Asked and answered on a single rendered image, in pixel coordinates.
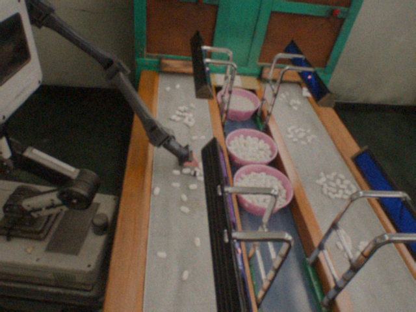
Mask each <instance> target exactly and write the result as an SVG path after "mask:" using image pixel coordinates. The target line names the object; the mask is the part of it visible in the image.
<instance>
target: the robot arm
mask: <svg viewBox="0 0 416 312"><path fill-rule="evenodd" d="M25 4H26V7H27V12H28V16H29V21H30V24H31V25H34V26H35V27H36V28H38V29H41V28H42V27H43V26H44V27H46V28H48V29H51V30H52V31H55V32H56V33H58V34H59V35H61V36H62V37H63V38H65V39H67V40H69V41H70V42H71V43H73V44H75V45H76V46H77V47H78V48H79V49H81V50H82V51H84V52H85V53H87V54H88V55H90V56H91V57H92V58H94V59H95V60H96V61H98V62H99V63H100V64H101V66H102V68H103V71H104V74H105V76H104V78H105V80H106V82H107V83H108V84H109V86H110V87H112V88H115V87H116V86H117V87H118V89H119V90H120V92H121V93H122V95H123V96H124V98H125V99H126V100H127V102H128V104H129V105H130V106H131V107H132V109H133V110H134V112H135V113H136V115H137V116H138V117H139V119H140V121H141V122H142V125H143V127H144V130H145V131H146V136H147V137H148V138H149V139H148V142H149V143H150V144H151V145H152V146H154V147H155V146H156V147H157V148H160V147H161V146H163V148H164V149H166V150H167V151H169V152H170V153H171V154H173V155H174V156H175V157H176V158H178V165H179V166H180V167H182V166H183V165H191V166H199V163H198V160H197V158H196V156H195V154H194V152H193V151H192V150H190V149H189V146H190V145H189V144H187V145H186V146H184V147H183V146H182V145H181V144H180V143H178V142H177V141H176V136H175V133H174V130H173V129H170V128H167V127H164V126H163V125H161V123H160V121H158V120H157V119H156V118H155V117H154V116H153V115H152V113H151V112H150V111H149V109H148V108H147V106H145V103H144V102H143V100H142V99H141V98H140V96H139V95H138V93H137V92H136V90H135V89H134V88H133V86H132V84H131V83H130V81H129V79H128V74H129V73H130V71H129V70H128V68H127V66H126V65H125V64H124V63H123V62H122V61H120V60H118V59H117V58H116V56H115V54H114V53H112V52H108V51H105V50H104V49H102V48H100V47H99V46H98V45H96V44H95V43H93V42H91V41H90V40H89V39H87V38H86V37H84V36H83V35H82V34H81V33H79V32H78V31H76V30H75V29H74V28H73V27H72V26H71V25H69V24H68V23H66V22H65V21H64V20H63V19H61V18H60V17H59V16H58V15H57V14H56V13H55V11H56V7H55V6H54V5H52V4H51V3H50V2H49V1H48V0H25ZM39 19H40V20H39ZM193 161H194V162H195V163H193Z"/></svg>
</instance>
